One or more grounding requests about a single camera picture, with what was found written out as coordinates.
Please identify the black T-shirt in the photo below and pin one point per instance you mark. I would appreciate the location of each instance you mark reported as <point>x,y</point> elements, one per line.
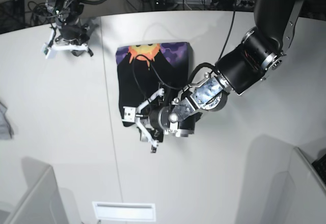
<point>141,67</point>

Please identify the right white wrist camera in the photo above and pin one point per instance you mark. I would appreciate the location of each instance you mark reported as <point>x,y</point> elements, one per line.
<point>51,48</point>

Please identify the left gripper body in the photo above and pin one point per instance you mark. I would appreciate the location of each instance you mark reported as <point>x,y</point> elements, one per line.
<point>155,117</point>

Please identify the black keyboard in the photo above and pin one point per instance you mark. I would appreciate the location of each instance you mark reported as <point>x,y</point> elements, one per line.
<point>320,167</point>

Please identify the left white partition panel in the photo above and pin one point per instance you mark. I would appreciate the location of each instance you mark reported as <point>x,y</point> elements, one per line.
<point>41,203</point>

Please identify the white partition panel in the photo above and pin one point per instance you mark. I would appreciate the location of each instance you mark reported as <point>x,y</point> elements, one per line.
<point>296,195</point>
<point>41,203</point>

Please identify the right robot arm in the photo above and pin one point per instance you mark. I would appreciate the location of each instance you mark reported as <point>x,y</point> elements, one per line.
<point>64,10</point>

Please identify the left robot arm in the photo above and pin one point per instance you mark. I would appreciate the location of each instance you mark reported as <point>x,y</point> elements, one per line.
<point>209,85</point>

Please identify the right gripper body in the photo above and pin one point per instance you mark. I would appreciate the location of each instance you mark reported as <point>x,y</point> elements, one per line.
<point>73,32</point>

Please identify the right white partition panel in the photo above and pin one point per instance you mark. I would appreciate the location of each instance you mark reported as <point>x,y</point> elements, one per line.
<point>296,195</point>

